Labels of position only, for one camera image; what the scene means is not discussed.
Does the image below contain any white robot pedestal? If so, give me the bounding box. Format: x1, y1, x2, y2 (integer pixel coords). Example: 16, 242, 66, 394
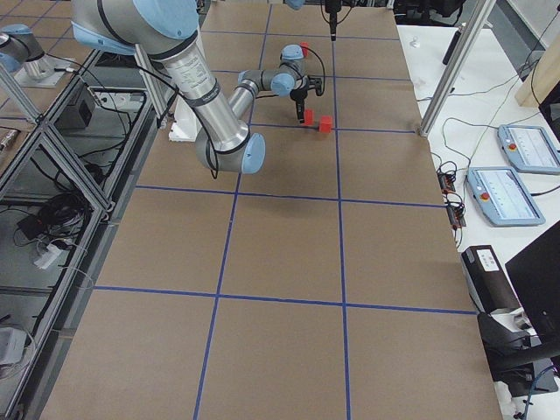
169, 100, 201, 143

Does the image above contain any small circuit board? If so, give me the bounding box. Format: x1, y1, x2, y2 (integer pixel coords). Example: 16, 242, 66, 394
437, 172, 456, 193

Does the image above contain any black cardboard box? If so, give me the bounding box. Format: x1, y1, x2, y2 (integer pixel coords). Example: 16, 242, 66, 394
461, 245, 521, 314

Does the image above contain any blue teach pendant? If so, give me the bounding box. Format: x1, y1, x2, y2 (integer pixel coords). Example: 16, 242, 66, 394
466, 166, 546, 227
498, 124, 559, 175

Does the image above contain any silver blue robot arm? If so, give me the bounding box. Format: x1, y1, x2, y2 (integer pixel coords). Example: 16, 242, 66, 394
72, 0, 311, 174
284, 0, 342, 42

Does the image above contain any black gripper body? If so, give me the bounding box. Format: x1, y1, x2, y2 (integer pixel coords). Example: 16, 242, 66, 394
324, 0, 341, 12
290, 86, 308, 103

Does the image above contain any near blue teach pendant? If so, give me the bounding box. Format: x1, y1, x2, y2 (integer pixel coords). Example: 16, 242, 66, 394
466, 166, 546, 227

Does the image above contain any aluminium frame post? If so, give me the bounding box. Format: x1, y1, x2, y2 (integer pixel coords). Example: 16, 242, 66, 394
418, 0, 496, 137

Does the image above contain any far blue teach pendant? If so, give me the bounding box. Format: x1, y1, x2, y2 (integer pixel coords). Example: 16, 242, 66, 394
498, 124, 559, 175

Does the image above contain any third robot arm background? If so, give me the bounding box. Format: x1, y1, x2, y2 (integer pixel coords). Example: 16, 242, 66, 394
1, 24, 66, 88

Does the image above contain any black monitor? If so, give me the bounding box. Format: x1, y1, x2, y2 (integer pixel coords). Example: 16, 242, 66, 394
506, 222, 559, 340

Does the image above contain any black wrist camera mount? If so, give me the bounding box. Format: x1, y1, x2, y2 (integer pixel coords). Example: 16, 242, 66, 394
305, 75, 325, 97

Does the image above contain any red block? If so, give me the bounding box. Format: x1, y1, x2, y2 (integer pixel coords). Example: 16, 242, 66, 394
299, 42, 309, 58
318, 115, 333, 134
303, 108, 314, 127

